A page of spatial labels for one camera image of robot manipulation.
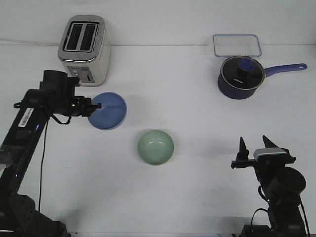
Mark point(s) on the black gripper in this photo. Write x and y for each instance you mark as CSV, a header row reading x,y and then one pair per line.
x,y
60,95
264,170

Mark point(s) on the blue bowl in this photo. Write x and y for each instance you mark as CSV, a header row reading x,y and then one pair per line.
x,y
112,112

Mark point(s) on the clear blue-rimmed container lid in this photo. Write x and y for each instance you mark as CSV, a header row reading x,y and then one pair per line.
x,y
227,45

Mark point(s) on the glass pot lid blue knob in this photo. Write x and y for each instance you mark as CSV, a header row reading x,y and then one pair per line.
x,y
242,72

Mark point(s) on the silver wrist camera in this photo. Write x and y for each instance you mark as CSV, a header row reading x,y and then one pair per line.
x,y
264,154

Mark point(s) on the silver two-slot toaster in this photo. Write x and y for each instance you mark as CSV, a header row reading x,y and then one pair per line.
x,y
85,49

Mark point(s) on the green bowl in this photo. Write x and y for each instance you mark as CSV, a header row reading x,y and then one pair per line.
x,y
155,147

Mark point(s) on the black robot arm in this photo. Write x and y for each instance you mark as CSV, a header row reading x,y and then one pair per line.
x,y
18,214
280,187

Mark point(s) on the blue saucepan with handle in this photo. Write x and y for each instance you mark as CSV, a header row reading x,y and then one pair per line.
x,y
239,94

